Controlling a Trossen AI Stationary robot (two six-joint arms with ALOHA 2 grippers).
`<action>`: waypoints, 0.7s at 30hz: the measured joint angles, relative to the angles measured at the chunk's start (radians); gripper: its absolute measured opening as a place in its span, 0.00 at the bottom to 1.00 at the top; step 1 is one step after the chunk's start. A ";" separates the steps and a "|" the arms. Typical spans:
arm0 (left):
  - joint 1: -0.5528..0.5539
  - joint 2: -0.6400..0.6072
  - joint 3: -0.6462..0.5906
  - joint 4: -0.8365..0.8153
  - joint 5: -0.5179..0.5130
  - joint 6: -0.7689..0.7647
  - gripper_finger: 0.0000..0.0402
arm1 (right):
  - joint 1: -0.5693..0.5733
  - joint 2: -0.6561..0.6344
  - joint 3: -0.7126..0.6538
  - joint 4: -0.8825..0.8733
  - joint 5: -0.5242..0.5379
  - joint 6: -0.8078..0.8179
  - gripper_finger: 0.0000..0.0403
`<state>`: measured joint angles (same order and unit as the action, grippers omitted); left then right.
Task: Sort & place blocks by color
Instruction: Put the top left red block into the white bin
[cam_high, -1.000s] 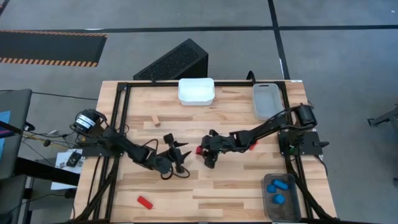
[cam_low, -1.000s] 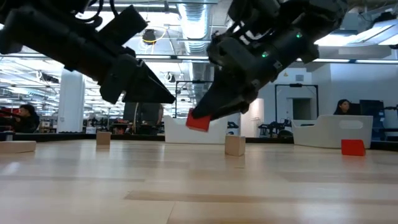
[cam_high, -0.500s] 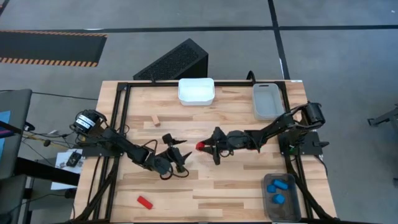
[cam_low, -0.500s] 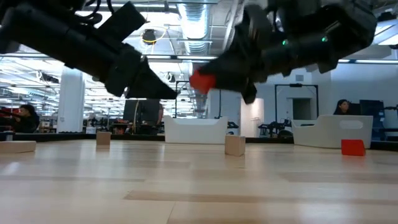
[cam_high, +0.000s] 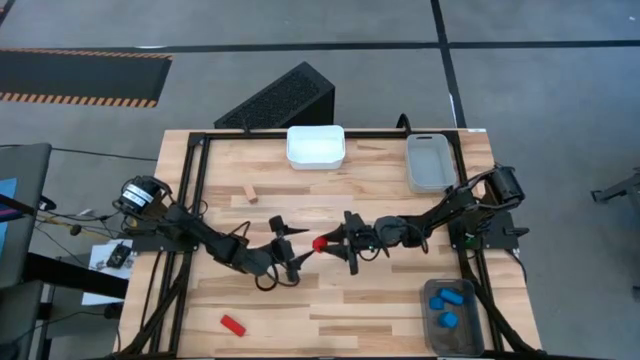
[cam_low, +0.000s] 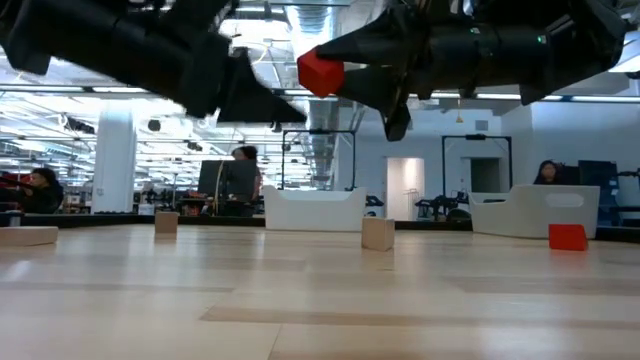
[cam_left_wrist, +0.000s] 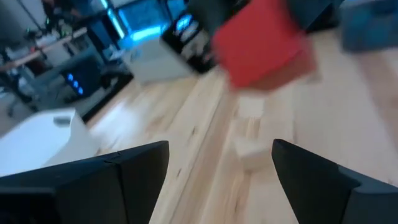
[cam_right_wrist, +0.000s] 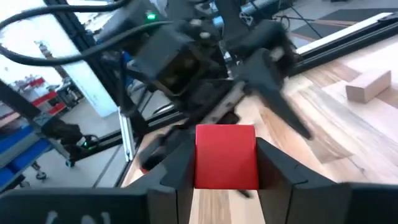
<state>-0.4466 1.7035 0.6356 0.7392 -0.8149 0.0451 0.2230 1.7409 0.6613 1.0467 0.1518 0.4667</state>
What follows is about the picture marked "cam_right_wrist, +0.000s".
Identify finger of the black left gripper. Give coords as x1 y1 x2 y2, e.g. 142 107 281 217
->
236 48 313 141
139 80 249 172

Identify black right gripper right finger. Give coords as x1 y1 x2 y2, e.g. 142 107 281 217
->
256 138 398 224

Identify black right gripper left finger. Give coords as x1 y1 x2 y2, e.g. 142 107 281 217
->
0 136 197 224

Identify red wooden block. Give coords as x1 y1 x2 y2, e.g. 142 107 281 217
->
194 124 260 190

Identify natural wooden block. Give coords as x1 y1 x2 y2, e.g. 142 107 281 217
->
345 69 392 104

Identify silver aluminium table leg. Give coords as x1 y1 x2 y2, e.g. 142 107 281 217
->
118 107 138 163

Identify black background robot arms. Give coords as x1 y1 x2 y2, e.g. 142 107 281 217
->
49 119 101 157

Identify blue shelf cart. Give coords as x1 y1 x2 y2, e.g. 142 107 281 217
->
0 124 74 191

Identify dark floor mat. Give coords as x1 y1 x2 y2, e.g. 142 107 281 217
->
290 7 398 40

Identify white building pillar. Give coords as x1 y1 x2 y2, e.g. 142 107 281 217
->
60 57 119 118

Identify red shelf rack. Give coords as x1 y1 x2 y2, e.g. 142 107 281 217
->
27 77 68 116

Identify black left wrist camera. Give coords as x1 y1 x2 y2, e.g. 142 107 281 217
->
132 26 206 96

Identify black aluminium frame post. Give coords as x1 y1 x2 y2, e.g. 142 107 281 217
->
43 0 150 138

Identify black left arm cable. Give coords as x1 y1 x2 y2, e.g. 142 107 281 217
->
0 0 131 32
0 21 175 67

